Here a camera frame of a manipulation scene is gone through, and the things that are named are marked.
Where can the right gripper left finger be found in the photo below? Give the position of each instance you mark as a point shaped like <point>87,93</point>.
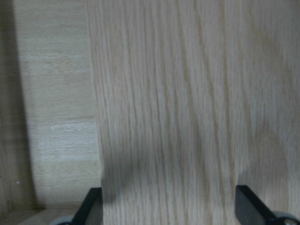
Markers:
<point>91,209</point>

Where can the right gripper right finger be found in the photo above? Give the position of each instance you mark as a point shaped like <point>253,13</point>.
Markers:
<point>250,210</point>

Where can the wooden drawer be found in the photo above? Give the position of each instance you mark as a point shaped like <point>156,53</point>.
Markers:
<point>48,143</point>

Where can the wooden drawer cabinet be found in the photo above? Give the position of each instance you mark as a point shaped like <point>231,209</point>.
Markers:
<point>192,98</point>

